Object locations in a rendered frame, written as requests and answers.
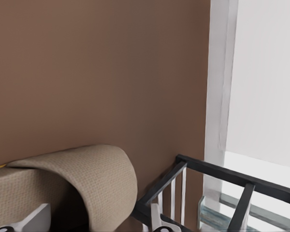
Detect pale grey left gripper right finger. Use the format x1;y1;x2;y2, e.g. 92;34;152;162
150;203;182;232

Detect silver post foot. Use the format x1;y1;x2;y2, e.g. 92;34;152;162
197;192;290;231

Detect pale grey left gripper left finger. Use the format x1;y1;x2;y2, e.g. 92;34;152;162
0;203;52;232

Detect black shoe rack white slats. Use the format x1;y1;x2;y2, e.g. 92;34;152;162
132;154;290;232

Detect silver frame post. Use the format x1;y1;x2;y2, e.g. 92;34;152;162
202;0;239;210

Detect beige woven shoe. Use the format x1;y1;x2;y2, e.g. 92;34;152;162
0;144;139;231

